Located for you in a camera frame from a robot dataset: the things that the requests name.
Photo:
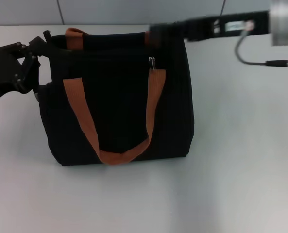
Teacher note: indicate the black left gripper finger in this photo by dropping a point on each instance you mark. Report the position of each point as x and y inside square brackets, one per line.
[32, 72]
[34, 44]

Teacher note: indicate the silver zipper pull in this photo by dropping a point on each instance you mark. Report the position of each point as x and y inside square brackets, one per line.
[152, 62]

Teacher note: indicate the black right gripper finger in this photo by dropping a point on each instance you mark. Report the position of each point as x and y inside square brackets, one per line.
[170, 30]

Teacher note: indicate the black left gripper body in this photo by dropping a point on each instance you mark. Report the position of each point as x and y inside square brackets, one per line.
[0, 70]

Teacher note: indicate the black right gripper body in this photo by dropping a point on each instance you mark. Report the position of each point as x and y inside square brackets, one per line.
[207, 28]

